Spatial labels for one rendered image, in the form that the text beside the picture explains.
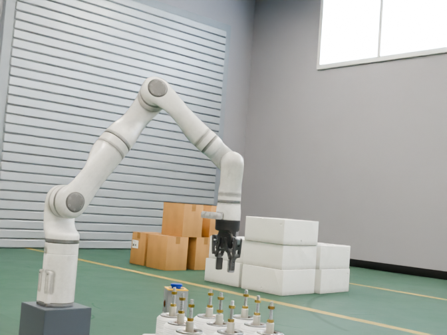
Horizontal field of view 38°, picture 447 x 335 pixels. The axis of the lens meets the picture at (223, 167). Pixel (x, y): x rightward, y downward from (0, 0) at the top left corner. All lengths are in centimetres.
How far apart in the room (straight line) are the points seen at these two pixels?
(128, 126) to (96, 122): 566
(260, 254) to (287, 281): 29
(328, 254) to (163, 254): 154
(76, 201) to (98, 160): 13
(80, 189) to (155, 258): 409
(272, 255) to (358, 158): 342
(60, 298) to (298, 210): 676
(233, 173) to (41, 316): 67
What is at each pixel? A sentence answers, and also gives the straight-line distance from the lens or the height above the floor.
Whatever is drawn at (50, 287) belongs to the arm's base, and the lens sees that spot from 181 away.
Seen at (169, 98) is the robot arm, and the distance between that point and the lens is 192.
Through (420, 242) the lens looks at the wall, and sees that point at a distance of 738.
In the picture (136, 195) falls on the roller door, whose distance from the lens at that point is 785.
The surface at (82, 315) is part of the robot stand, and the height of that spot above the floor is 28.
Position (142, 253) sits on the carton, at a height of 11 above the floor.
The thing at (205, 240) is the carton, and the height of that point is 27.
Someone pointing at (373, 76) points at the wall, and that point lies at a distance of 795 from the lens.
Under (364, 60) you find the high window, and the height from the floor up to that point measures 249.
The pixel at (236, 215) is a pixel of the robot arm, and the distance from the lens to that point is 191.
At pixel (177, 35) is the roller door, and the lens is 838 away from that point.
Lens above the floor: 60
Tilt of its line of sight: 3 degrees up
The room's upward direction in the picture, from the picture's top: 4 degrees clockwise
